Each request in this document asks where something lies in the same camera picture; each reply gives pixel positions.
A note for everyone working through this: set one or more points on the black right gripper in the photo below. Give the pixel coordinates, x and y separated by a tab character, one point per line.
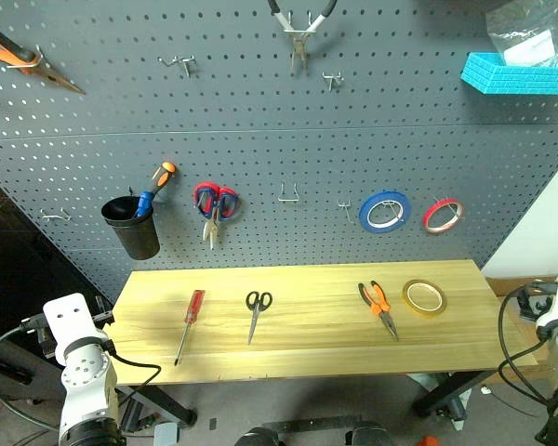
527	304

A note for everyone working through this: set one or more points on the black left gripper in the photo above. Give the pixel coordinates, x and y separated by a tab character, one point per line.
46	341

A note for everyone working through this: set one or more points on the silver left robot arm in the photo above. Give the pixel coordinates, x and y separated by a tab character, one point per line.
86	376

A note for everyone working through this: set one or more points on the grey metal pegboard wall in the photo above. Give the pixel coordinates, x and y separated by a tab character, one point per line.
260	116

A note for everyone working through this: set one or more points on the black cup holder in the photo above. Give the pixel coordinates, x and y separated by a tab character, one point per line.
137	237

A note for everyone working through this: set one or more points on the silver pegboard hook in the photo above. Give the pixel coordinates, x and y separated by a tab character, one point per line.
393	206
184	62
37	59
56	215
451	208
331	78
288	199
346	206

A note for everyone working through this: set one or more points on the black table leg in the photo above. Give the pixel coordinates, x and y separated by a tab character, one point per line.
167	402
451	390

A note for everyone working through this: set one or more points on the yellow tape roll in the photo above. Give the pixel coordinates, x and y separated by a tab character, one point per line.
407	297

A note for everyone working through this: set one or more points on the red tape roll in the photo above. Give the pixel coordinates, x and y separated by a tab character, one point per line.
427	218

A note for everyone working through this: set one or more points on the orange blue black screwdriver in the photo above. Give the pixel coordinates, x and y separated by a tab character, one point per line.
160	179

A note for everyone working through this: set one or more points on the blue tape roll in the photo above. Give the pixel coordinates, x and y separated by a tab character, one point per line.
365	218

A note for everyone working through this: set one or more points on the dark rounded shape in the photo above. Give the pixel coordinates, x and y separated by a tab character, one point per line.
256	437
368	436

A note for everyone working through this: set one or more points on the cyan plastic bin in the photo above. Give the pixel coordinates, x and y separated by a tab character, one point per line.
516	79

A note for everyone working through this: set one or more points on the clear plastic bag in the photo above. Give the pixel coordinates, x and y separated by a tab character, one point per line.
530	46

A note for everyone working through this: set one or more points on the orange black needle-nose pliers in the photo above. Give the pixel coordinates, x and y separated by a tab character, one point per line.
4	48

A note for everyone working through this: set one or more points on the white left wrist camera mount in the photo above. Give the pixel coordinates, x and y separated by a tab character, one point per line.
70	320

